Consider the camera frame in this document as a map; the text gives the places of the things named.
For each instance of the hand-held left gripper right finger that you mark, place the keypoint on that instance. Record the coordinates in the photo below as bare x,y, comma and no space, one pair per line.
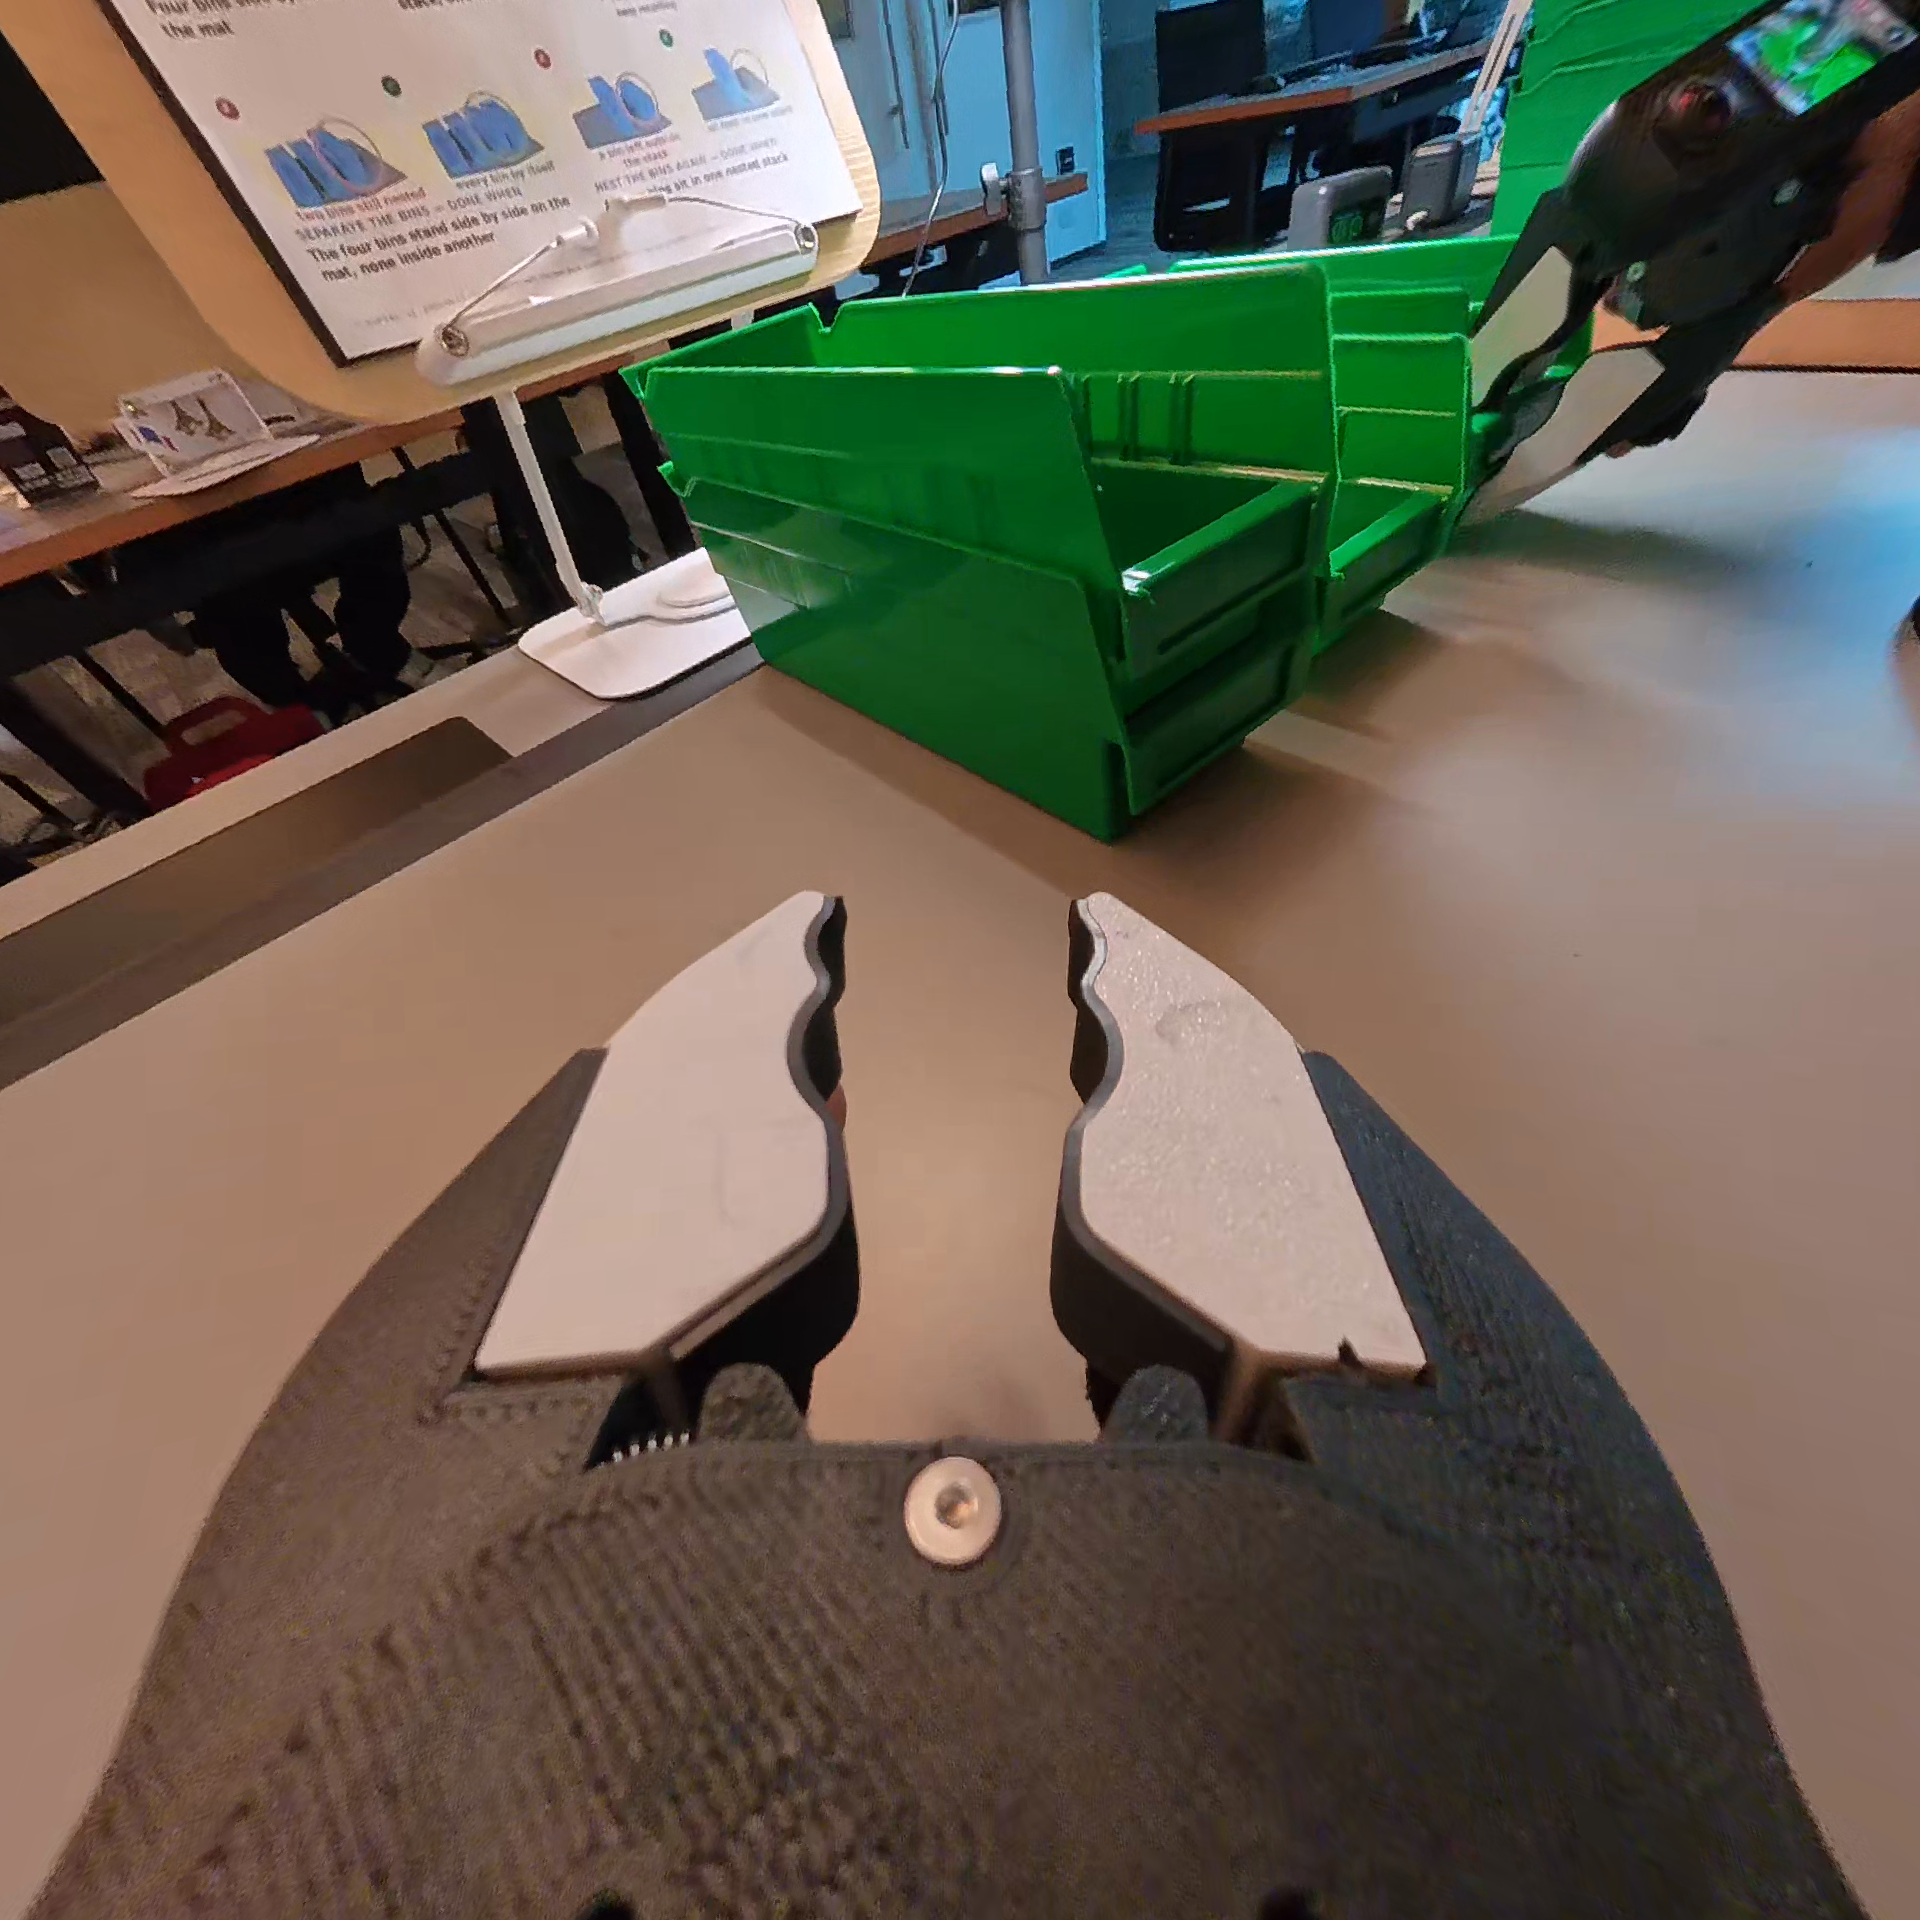
1245,1201

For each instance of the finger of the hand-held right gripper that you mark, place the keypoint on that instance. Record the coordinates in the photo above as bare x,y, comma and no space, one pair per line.
1530,322
1605,399

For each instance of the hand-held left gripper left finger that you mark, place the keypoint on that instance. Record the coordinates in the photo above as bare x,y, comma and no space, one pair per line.
675,1201

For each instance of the green plastic bin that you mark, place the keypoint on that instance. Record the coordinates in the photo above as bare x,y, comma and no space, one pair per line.
931,704
901,451
1394,391
1373,563

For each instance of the brown office desk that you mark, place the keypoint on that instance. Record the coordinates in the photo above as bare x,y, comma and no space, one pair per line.
1305,93

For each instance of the stack of green bins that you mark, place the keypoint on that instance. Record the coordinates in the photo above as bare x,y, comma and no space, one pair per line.
1574,135

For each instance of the grey device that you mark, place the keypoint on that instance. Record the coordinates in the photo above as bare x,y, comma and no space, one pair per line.
1441,172
1342,203

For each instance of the wood-edged white table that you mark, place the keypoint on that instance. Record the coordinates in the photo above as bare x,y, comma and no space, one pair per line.
1845,338

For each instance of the grey metal pole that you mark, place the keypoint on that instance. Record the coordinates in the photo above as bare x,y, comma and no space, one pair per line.
1023,120

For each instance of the white board stand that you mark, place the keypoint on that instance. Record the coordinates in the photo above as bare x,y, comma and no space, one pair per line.
644,631

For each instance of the red bag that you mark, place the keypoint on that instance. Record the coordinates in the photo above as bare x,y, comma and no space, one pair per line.
225,751

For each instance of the brown wooden table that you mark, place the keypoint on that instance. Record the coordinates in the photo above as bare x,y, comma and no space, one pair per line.
151,525

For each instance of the clear page holder bar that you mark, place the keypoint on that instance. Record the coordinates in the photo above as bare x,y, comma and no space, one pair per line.
601,308

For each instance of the clear acrylic sign holder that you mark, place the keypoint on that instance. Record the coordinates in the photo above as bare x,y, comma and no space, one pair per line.
195,420

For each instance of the black printed card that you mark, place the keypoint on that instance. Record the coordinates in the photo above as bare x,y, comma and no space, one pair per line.
45,451

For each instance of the white instruction sheet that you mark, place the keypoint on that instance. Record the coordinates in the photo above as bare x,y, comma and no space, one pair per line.
495,61

